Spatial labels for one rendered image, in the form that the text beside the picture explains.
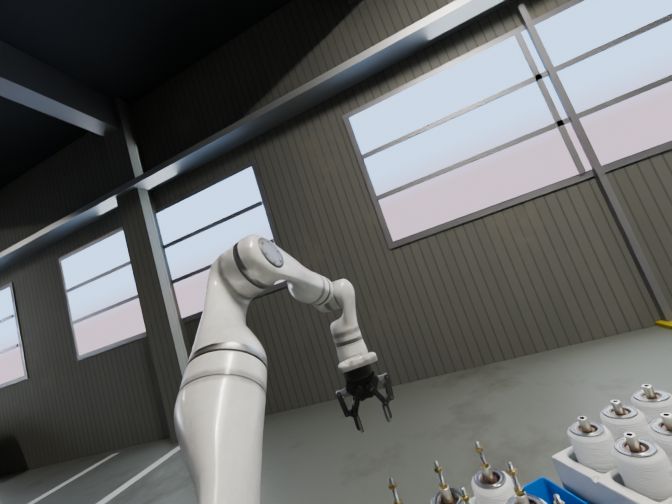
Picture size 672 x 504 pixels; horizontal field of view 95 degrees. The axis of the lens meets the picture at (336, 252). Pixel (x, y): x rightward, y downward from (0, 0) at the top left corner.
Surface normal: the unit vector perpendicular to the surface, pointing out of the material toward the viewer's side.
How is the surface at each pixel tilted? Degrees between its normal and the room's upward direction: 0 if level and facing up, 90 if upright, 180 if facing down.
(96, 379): 90
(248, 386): 72
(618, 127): 90
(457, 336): 90
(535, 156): 90
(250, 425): 79
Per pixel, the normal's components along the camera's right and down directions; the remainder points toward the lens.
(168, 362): -0.30, -0.04
